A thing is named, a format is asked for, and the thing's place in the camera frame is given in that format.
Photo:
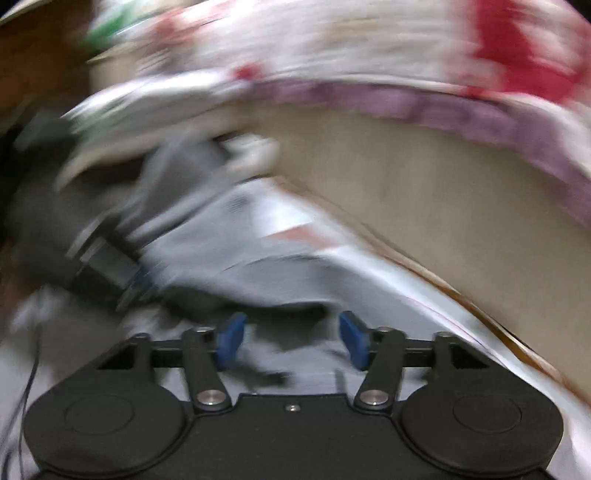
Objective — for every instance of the checked pink and grey rug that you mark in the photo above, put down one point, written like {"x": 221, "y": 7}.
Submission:
{"x": 415, "y": 304}

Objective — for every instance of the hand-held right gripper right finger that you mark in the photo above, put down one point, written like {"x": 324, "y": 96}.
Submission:
{"x": 354, "y": 339}

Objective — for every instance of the beige bed base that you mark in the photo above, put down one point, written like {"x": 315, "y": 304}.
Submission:
{"x": 415, "y": 175}

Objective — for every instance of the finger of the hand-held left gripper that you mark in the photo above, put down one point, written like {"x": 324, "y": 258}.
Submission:
{"x": 143, "y": 282}

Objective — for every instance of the white quilt with red print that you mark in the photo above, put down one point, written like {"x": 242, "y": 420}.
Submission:
{"x": 369, "y": 41}

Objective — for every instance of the brown wooden drawer cabinet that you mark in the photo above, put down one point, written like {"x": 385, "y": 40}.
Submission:
{"x": 37, "y": 69}

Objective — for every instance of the green and white plastic bag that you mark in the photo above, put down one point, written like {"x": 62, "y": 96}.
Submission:
{"x": 111, "y": 27}

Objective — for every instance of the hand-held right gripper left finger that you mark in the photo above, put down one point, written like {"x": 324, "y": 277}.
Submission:
{"x": 231, "y": 339}

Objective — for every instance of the grey knit sweater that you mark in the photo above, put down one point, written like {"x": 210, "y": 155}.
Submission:
{"x": 221, "y": 240}

